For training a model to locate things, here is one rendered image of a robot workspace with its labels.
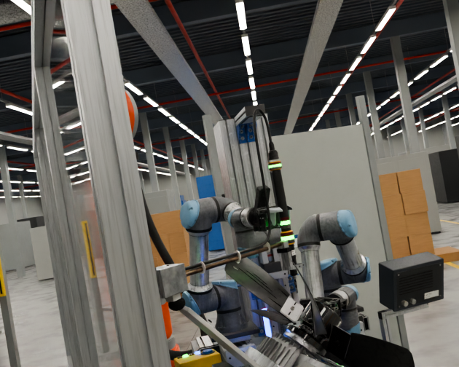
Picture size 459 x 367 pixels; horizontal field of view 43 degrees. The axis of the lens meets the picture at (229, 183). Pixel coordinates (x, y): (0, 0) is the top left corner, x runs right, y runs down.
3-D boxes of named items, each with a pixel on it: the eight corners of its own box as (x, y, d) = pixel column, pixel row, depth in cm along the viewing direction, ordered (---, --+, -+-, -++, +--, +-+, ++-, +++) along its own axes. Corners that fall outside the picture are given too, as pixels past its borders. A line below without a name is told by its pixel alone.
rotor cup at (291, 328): (307, 338, 178) (331, 303, 182) (279, 322, 190) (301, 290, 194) (332, 362, 185) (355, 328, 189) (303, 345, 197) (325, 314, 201)
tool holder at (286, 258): (293, 270, 192) (288, 241, 192) (275, 271, 196) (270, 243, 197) (307, 265, 199) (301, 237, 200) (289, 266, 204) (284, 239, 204)
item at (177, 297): (177, 312, 148) (174, 293, 148) (165, 313, 150) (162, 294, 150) (190, 307, 152) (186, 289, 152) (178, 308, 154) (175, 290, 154)
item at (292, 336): (303, 344, 178) (307, 338, 179) (275, 328, 190) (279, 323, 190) (327, 367, 185) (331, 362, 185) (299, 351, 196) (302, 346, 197)
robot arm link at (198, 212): (221, 314, 268) (221, 200, 252) (191, 322, 260) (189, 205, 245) (208, 304, 278) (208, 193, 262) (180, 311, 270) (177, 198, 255)
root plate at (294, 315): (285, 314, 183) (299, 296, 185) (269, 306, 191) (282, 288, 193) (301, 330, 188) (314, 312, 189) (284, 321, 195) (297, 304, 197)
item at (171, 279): (162, 302, 142) (156, 267, 142) (141, 303, 146) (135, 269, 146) (189, 293, 150) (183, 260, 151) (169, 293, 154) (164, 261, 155)
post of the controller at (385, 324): (390, 358, 247) (381, 312, 247) (385, 357, 250) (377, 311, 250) (395, 357, 248) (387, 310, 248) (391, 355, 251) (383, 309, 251)
